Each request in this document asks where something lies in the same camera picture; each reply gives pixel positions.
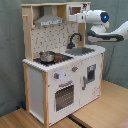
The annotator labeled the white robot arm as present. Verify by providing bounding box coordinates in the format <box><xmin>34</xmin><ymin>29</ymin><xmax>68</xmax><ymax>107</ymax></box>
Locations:
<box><xmin>68</xmin><ymin>10</ymin><xmax>128</xmax><ymax>42</ymax></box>

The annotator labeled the red left stove knob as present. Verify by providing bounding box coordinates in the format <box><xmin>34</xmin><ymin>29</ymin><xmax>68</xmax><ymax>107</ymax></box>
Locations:
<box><xmin>54</xmin><ymin>73</ymin><xmax>60</xmax><ymax>79</ymax></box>

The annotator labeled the black stovetop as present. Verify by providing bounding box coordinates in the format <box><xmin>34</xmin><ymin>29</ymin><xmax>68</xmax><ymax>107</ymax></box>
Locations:
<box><xmin>35</xmin><ymin>53</ymin><xmax>71</xmax><ymax>66</ymax></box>

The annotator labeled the wooden toy kitchen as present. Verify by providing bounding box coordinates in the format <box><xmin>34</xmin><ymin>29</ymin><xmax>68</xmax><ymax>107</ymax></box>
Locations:
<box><xmin>22</xmin><ymin>2</ymin><xmax>105</xmax><ymax>128</ymax></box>

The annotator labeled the red stove knob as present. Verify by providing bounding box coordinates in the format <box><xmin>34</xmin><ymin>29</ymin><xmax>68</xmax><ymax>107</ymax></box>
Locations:
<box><xmin>54</xmin><ymin>73</ymin><xmax>60</xmax><ymax>79</ymax></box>
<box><xmin>72</xmin><ymin>66</ymin><xmax>78</xmax><ymax>72</ymax></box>

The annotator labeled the white cabinet door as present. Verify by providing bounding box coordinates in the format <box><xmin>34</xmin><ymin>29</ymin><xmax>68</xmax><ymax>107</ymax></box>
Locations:
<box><xmin>80</xmin><ymin>55</ymin><xmax>102</xmax><ymax>106</ymax></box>

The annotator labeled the grey sink basin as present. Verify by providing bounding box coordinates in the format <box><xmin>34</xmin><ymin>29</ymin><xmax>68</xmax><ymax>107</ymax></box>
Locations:
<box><xmin>66</xmin><ymin>47</ymin><xmax>94</xmax><ymax>56</ymax></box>

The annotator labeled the red right stove knob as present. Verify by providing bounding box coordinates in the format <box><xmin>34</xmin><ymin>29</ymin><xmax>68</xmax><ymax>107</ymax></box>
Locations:
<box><xmin>72</xmin><ymin>66</ymin><xmax>78</xmax><ymax>72</ymax></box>

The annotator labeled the grey range hood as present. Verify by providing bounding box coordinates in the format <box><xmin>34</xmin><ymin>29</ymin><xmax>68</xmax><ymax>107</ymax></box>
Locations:
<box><xmin>35</xmin><ymin>6</ymin><xmax>64</xmax><ymax>27</ymax></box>

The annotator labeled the oven door with window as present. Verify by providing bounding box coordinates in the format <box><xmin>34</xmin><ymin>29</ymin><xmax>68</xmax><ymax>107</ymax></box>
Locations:
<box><xmin>55</xmin><ymin>80</ymin><xmax>75</xmax><ymax>111</ymax></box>

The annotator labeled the black toy faucet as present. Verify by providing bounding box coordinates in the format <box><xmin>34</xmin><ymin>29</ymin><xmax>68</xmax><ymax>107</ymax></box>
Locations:
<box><xmin>67</xmin><ymin>33</ymin><xmax>82</xmax><ymax>49</ymax></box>

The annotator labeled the silver cooking pot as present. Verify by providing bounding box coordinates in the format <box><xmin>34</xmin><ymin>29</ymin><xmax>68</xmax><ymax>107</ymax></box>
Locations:
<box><xmin>39</xmin><ymin>51</ymin><xmax>55</xmax><ymax>62</ymax></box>

